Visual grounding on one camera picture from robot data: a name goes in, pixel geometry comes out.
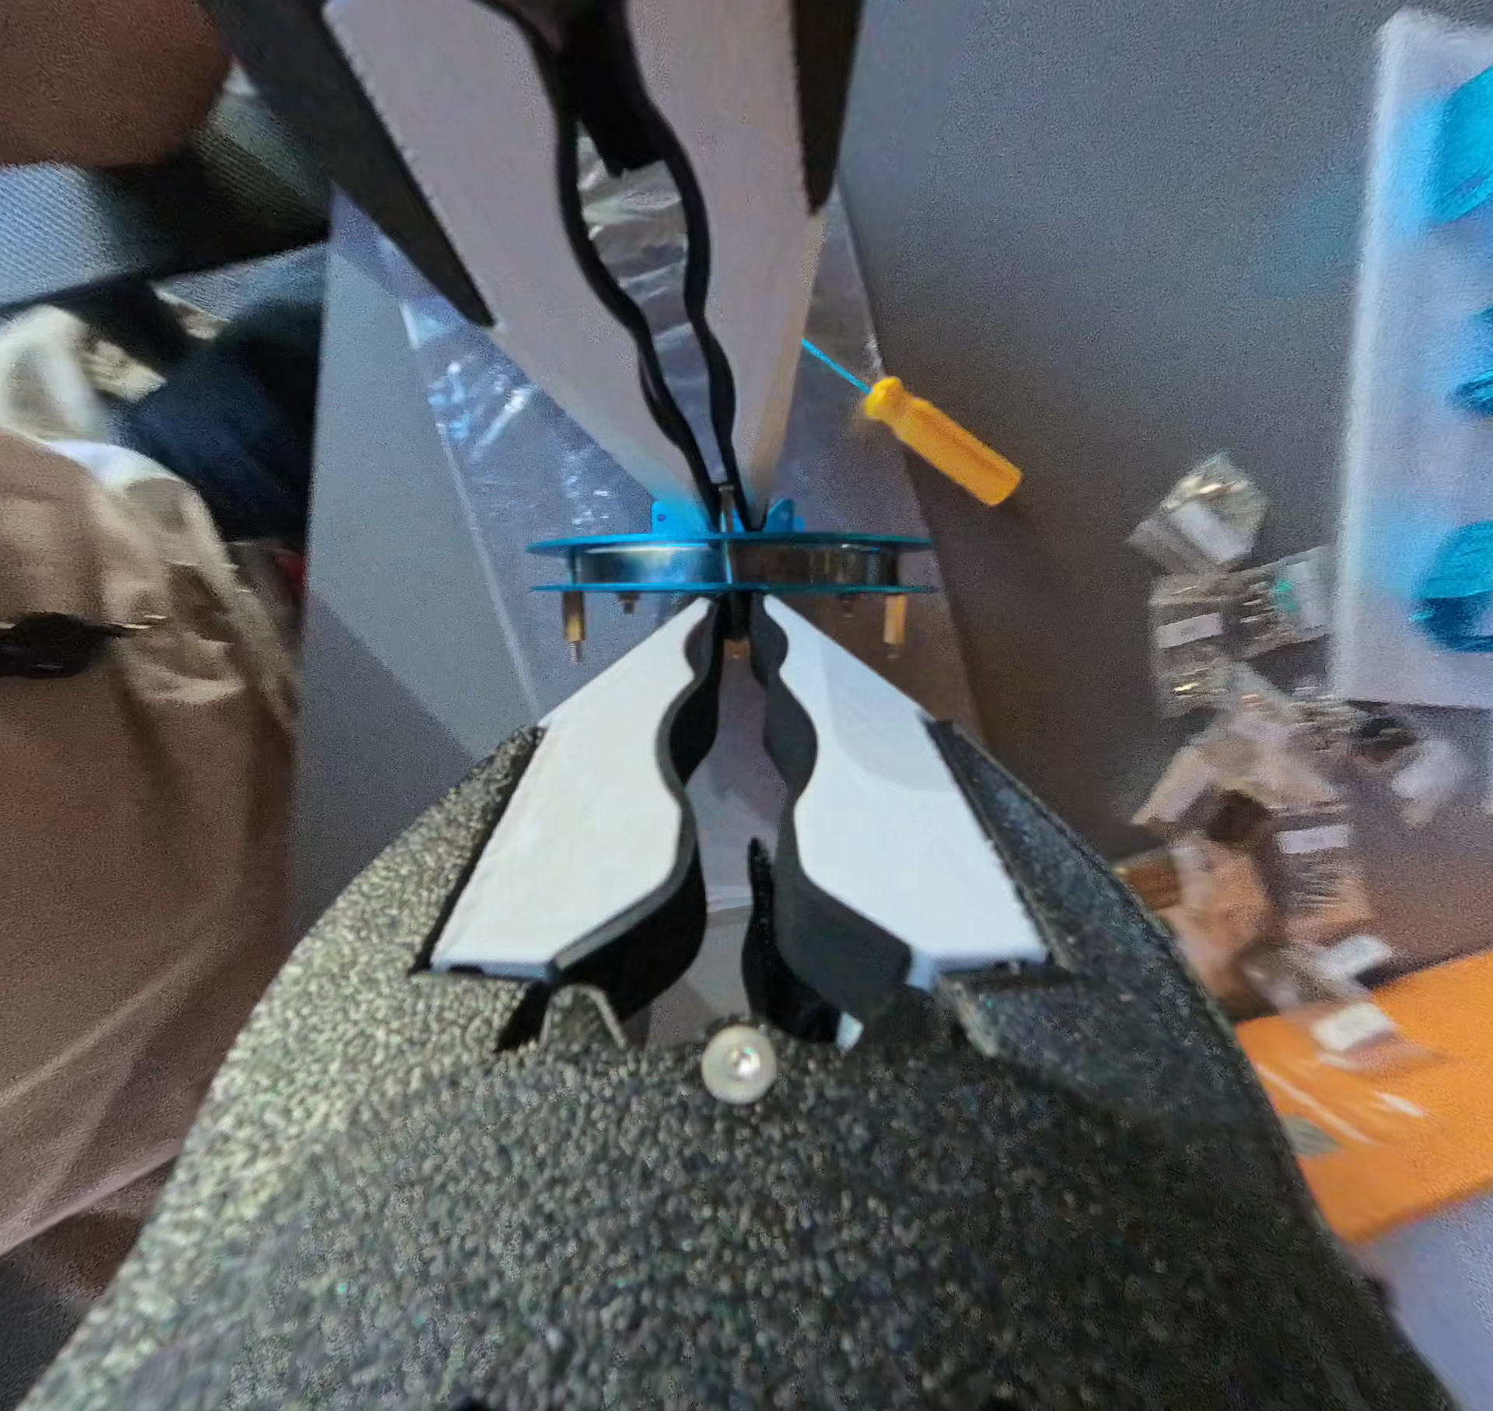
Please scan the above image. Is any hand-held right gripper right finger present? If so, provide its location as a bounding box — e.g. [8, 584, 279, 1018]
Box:
[752, 594, 1051, 993]

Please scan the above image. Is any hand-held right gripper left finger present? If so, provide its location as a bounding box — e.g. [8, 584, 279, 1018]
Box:
[414, 597, 719, 983]

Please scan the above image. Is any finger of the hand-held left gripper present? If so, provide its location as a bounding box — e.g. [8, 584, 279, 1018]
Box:
[623, 0, 830, 526]
[325, 0, 719, 514]

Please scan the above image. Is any blue round metal turntable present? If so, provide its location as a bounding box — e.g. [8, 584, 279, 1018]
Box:
[527, 494, 940, 599]

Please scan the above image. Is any yellow-handled screwdriver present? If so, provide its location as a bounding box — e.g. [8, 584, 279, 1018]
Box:
[799, 338, 1024, 507]

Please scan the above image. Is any person's left forearm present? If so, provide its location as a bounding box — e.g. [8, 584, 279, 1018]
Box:
[0, 0, 229, 169]

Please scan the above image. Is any grey desk with wooden edge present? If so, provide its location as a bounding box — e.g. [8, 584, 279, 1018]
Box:
[292, 0, 1493, 970]

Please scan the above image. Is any black mesh office chair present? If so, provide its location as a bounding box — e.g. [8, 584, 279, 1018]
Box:
[0, 93, 333, 315]

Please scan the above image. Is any clear plastic bag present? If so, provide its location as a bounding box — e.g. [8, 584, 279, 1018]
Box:
[396, 139, 935, 713]

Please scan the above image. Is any dark blue cloth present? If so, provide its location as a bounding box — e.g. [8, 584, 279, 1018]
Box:
[116, 302, 328, 549]

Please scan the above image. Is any pile of small hardware bags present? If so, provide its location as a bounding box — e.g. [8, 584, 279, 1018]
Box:
[1125, 454, 1472, 1016]

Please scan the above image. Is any person's beige shirt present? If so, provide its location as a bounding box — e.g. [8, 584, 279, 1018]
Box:
[0, 431, 305, 1249]

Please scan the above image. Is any orange white cardboard box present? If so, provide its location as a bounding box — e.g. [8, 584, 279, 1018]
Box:
[1236, 950, 1493, 1320]

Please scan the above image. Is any white foam sheet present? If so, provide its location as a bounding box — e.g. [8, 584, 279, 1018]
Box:
[1336, 12, 1493, 713]

